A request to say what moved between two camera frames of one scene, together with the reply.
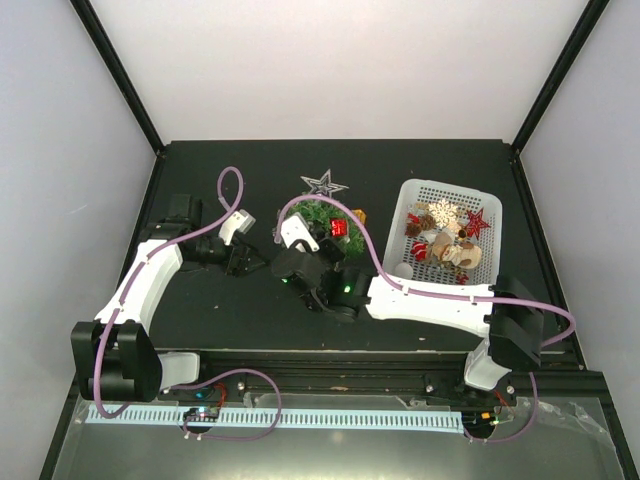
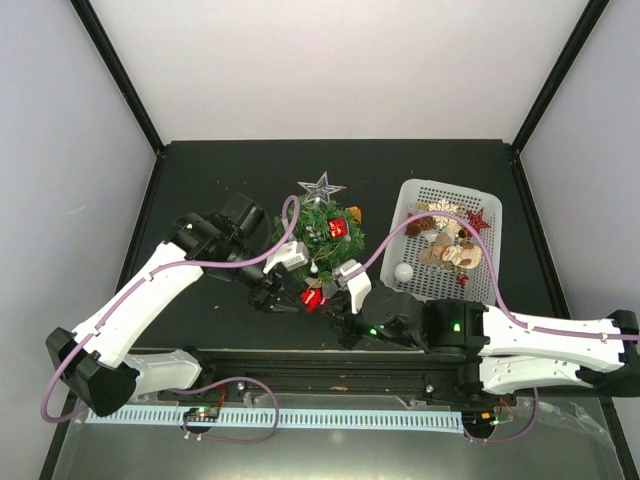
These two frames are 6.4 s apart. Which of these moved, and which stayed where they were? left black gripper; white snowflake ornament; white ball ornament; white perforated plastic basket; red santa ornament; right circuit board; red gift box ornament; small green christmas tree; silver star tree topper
Moved: left black gripper; red santa ornament; silver star tree topper
Stayed: small green christmas tree; red gift box ornament; white perforated plastic basket; white snowflake ornament; right circuit board; white ball ornament
